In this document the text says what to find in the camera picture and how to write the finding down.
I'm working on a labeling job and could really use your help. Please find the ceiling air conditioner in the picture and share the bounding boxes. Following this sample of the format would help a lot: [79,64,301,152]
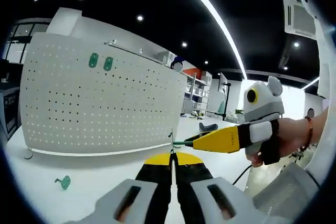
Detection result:
[281,0,316,36]

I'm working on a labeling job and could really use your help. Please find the display on black tripod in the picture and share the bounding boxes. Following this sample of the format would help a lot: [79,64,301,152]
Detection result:
[218,72,232,120]

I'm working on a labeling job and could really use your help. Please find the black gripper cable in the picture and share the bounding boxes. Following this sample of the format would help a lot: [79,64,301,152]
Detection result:
[232,164,253,186]

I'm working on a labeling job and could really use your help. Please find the green hook assembly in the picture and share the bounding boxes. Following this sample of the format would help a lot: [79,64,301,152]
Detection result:
[167,127,194,156]
[102,56,114,72]
[54,175,72,191]
[88,52,99,69]

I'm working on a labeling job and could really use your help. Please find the black curved headrest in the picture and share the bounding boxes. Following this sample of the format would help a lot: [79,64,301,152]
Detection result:
[198,122,219,133]

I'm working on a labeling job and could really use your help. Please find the white storage shelving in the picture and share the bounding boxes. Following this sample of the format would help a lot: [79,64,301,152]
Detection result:
[183,71,211,110]

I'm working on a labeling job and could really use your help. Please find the ceiling spotlights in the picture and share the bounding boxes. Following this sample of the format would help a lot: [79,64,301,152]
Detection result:
[31,0,300,71]

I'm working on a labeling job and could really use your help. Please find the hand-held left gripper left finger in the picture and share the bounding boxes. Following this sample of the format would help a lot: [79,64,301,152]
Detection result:
[65,152,173,224]

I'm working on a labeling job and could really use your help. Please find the person's right hand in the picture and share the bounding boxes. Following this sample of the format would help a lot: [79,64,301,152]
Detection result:
[246,117,310,167]

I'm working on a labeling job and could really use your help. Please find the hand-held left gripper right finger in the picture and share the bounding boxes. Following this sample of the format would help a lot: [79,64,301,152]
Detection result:
[173,151,292,224]

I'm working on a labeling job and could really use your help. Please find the red bead bracelet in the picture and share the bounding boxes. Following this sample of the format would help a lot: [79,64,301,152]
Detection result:
[303,115,315,153]

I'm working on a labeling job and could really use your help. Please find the long ceiling light strip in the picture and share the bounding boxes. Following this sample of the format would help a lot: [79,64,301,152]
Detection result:
[171,0,248,81]

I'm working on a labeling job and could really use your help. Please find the black swivel chair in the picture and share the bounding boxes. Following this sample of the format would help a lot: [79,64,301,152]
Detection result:
[288,144,308,162]

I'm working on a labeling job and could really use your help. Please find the person's white shirt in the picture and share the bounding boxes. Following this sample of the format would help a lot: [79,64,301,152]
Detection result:
[295,0,336,190]

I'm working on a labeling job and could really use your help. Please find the grey metal shelving rack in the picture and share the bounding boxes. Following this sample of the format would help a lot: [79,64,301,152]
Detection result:
[103,39,164,65]

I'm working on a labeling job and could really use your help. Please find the white perforated mounting plate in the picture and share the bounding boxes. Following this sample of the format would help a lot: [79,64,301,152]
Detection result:
[19,31,188,160]

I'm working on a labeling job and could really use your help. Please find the grey mesh office chair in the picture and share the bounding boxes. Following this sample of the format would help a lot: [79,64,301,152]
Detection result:
[251,162,321,217]

